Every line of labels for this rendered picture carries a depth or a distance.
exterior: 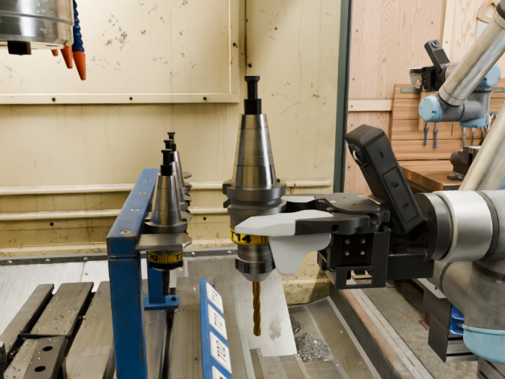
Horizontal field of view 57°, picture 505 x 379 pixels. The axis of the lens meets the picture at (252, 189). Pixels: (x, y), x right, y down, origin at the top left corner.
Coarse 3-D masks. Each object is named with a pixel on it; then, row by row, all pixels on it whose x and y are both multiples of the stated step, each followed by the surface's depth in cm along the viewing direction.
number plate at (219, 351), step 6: (210, 336) 87; (210, 342) 85; (216, 342) 87; (210, 348) 83; (216, 348) 85; (222, 348) 87; (216, 354) 83; (222, 354) 85; (228, 354) 88; (216, 360) 82; (222, 360) 83; (228, 360) 86; (222, 366) 82; (228, 366) 84; (228, 372) 82
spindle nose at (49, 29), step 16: (0, 0) 35; (16, 0) 36; (32, 0) 37; (48, 0) 38; (64, 0) 40; (0, 16) 35; (16, 16) 36; (32, 16) 37; (48, 16) 38; (64, 16) 40; (0, 32) 36; (16, 32) 36; (32, 32) 37; (48, 32) 39; (64, 32) 41; (0, 48) 47; (32, 48) 47; (48, 48) 47
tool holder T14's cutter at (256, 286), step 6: (252, 282) 48; (258, 282) 48; (252, 288) 48; (258, 288) 48; (258, 294) 48; (252, 300) 49; (258, 300) 49; (258, 306) 49; (258, 312) 49; (258, 318) 49; (258, 324) 49; (258, 330) 49
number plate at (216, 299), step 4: (208, 284) 110; (208, 288) 107; (212, 288) 110; (208, 292) 105; (212, 292) 108; (208, 296) 103; (212, 296) 105; (216, 296) 108; (220, 296) 111; (212, 300) 103; (216, 300) 106; (220, 300) 109; (216, 304) 104; (220, 304) 106; (220, 308) 104
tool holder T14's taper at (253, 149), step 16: (240, 128) 44; (256, 128) 43; (240, 144) 44; (256, 144) 43; (240, 160) 44; (256, 160) 44; (272, 160) 45; (240, 176) 44; (256, 176) 44; (272, 176) 45
